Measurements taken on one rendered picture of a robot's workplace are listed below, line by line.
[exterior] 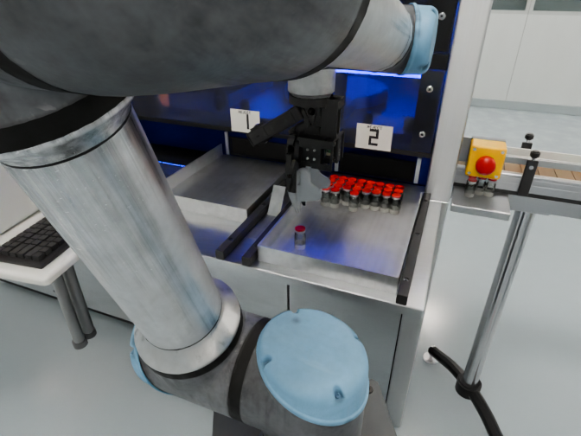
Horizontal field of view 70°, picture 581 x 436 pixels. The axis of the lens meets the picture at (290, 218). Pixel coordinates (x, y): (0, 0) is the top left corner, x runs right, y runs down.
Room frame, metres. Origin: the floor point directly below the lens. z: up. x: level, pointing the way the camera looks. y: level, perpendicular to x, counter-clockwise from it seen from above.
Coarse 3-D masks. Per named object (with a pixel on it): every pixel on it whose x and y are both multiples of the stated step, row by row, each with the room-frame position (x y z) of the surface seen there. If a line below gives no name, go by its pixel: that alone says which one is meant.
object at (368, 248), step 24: (288, 216) 0.77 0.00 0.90; (312, 216) 0.80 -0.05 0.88; (336, 216) 0.80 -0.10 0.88; (360, 216) 0.80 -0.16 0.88; (384, 216) 0.80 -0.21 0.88; (408, 216) 0.80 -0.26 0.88; (264, 240) 0.66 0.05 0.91; (288, 240) 0.70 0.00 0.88; (312, 240) 0.70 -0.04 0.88; (336, 240) 0.70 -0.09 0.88; (360, 240) 0.70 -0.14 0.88; (384, 240) 0.70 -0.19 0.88; (408, 240) 0.65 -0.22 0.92; (288, 264) 0.61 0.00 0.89; (312, 264) 0.60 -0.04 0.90; (336, 264) 0.58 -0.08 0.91; (360, 264) 0.62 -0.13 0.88; (384, 264) 0.62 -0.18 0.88; (384, 288) 0.55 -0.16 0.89
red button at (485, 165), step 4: (484, 156) 0.83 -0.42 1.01; (488, 156) 0.83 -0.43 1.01; (480, 160) 0.82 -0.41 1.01; (484, 160) 0.82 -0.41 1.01; (488, 160) 0.81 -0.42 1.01; (492, 160) 0.81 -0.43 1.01; (476, 164) 0.82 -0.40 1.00; (480, 164) 0.82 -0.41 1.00; (484, 164) 0.81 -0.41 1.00; (488, 164) 0.81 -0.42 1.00; (492, 164) 0.81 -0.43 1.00; (476, 168) 0.82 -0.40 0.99; (480, 168) 0.82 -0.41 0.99; (484, 168) 0.81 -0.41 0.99; (488, 168) 0.81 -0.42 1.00; (492, 168) 0.81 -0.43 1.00; (480, 172) 0.82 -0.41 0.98; (484, 172) 0.81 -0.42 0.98; (488, 172) 0.81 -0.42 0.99; (492, 172) 0.81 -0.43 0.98
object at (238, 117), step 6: (234, 114) 1.07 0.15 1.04; (240, 114) 1.07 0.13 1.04; (252, 114) 1.05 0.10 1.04; (258, 114) 1.05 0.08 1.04; (234, 120) 1.07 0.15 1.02; (240, 120) 1.07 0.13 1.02; (252, 120) 1.05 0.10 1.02; (258, 120) 1.05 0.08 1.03; (234, 126) 1.07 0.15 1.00; (240, 126) 1.07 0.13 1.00; (246, 126) 1.06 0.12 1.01; (252, 126) 1.05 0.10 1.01
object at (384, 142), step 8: (360, 128) 0.95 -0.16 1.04; (368, 128) 0.94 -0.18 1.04; (376, 128) 0.93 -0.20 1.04; (384, 128) 0.93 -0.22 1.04; (392, 128) 0.92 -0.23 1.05; (360, 136) 0.95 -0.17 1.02; (368, 136) 0.94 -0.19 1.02; (384, 136) 0.93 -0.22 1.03; (392, 136) 0.92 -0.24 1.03; (360, 144) 0.95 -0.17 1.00; (384, 144) 0.93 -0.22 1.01
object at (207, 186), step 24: (192, 168) 1.03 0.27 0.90; (216, 168) 1.07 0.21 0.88; (240, 168) 1.07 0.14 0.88; (264, 168) 1.07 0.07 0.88; (192, 192) 0.92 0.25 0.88; (216, 192) 0.92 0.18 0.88; (240, 192) 0.92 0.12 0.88; (264, 192) 0.86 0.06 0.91; (216, 216) 0.80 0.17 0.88; (240, 216) 0.78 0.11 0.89
